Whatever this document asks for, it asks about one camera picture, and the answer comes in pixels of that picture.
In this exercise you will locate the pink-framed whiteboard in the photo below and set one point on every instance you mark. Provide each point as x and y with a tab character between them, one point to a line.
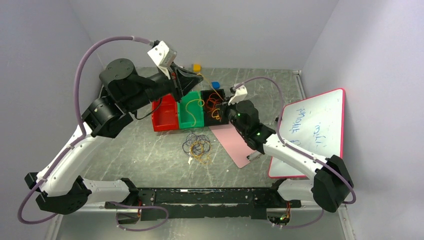
316	124

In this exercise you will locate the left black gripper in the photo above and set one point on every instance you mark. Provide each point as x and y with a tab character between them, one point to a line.
181	80

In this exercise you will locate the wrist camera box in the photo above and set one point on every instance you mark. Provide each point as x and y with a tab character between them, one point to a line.
238	94
162	56

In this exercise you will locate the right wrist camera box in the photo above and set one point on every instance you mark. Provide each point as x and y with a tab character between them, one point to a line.
238	94

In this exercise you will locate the pink clipboard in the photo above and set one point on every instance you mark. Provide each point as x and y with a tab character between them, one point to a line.
239	152

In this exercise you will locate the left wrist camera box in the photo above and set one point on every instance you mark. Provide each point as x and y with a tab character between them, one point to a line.
162	56

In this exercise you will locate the black plastic bin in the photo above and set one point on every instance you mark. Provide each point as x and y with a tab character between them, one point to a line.
211	111

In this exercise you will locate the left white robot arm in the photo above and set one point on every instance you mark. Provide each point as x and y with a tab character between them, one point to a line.
60	187

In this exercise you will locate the yellow cube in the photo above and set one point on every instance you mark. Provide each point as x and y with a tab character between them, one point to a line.
196	68

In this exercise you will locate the red plastic bin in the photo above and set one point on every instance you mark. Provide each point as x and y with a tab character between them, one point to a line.
165	115

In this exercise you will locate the aluminium rail frame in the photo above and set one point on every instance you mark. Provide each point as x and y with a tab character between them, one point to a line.
105	221

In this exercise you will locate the green plastic bin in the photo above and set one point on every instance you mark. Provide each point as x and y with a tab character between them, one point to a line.
190	111

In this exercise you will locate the blue cube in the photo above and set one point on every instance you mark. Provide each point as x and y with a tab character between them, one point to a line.
215	85

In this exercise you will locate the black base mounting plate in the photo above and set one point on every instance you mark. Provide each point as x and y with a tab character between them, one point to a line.
196	203

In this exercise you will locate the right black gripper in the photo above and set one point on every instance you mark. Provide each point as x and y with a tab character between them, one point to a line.
229	107

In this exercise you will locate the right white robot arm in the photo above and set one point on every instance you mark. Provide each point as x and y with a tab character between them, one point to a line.
328	182

